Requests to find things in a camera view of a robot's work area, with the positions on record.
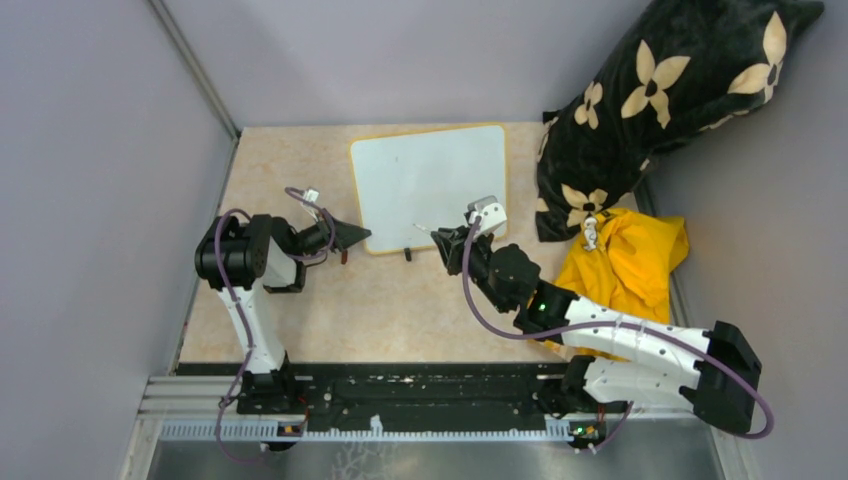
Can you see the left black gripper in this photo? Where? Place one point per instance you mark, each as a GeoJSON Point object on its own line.
{"type": "Point", "coordinates": [346, 234]}

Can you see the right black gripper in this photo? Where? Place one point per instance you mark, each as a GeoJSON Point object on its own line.
{"type": "Point", "coordinates": [452, 244]}

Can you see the white marker pen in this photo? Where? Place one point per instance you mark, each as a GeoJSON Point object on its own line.
{"type": "Point", "coordinates": [422, 228]}

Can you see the yellow framed whiteboard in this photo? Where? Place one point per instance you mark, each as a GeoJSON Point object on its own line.
{"type": "Point", "coordinates": [426, 177]}

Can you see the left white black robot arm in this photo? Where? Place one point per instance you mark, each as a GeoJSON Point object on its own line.
{"type": "Point", "coordinates": [246, 263]}

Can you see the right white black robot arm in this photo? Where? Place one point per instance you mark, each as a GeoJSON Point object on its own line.
{"type": "Point", "coordinates": [713, 373]}

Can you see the yellow cloth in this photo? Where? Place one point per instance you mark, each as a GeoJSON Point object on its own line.
{"type": "Point", "coordinates": [623, 259]}

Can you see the black floral pillow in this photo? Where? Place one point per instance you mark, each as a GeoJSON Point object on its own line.
{"type": "Point", "coordinates": [682, 69]}

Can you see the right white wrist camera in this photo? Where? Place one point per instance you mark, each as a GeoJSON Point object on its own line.
{"type": "Point", "coordinates": [488, 214]}

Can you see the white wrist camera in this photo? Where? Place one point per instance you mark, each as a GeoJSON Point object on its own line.
{"type": "Point", "coordinates": [310, 196]}
{"type": "Point", "coordinates": [488, 214]}

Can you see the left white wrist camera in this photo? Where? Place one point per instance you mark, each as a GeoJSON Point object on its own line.
{"type": "Point", "coordinates": [310, 196]}

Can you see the aluminium corner post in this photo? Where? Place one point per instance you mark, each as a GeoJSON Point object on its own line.
{"type": "Point", "coordinates": [193, 66]}

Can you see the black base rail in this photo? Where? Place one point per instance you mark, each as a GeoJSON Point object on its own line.
{"type": "Point", "coordinates": [418, 397]}

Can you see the white toothed cable strip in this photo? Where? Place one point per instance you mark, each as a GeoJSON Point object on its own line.
{"type": "Point", "coordinates": [272, 431]}

